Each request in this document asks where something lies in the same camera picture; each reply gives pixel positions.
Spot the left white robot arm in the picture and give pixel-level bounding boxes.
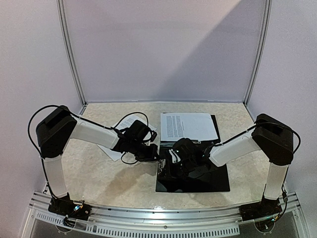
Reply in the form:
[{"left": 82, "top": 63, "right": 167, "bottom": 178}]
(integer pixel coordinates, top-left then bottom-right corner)
[{"left": 36, "top": 105, "right": 159, "bottom": 215}]

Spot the curved aluminium rail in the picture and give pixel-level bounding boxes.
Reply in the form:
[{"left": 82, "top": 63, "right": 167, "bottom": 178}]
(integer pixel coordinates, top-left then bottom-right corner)
[{"left": 29, "top": 190, "right": 302, "bottom": 226}]

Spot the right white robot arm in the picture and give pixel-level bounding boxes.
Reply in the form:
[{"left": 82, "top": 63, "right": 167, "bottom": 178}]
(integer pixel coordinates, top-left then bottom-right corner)
[{"left": 168, "top": 114, "right": 298, "bottom": 216}]

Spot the perforated white cable tray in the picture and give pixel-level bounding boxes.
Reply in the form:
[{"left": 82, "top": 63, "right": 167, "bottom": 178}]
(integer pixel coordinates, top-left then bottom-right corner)
[{"left": 30, "top": 212, "right": 240, "bottom": 238}]

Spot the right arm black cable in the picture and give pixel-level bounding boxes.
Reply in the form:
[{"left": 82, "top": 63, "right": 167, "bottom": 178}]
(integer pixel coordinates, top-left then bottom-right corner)
[{"left": 220, "top": 119, "right": 302, "bottom": 199}]

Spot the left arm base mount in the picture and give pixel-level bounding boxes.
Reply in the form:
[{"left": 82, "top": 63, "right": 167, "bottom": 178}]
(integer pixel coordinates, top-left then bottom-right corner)
[{"left": 48, "top": 194, "right": 92, "bottom": 221}]

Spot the black file folder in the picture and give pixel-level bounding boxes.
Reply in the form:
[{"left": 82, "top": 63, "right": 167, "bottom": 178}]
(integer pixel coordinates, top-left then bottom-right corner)
[{"left": 156, "top": 113, "right": 230, "bottom": 193}]

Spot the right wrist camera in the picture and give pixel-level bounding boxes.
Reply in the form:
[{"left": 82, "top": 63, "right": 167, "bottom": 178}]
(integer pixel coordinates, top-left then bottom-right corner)
[{"left": 168, "top": 149, "right": 181, "bottom": 164}]

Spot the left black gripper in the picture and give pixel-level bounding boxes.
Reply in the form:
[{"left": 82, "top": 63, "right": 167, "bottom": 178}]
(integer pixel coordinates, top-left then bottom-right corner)
[{"left": 129, "top": 140, "right": 160, "bottom": 163}]

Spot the printed paper stack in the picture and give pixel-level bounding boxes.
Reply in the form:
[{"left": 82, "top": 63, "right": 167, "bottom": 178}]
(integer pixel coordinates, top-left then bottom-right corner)
[{"left": 96, "top": 113, "right": 158, "bottom": 162}]

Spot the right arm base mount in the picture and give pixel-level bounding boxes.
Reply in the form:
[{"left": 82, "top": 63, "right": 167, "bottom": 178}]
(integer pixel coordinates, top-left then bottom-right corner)
[{"left": 239, "top": 197, "right": 287, "bottom": 222}]

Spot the right aluminium frame post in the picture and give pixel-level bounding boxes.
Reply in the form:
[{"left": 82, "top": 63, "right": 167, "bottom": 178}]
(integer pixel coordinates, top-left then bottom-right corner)
[{"left": 243, "top": 0, "right": 272, "bottom": 107}]

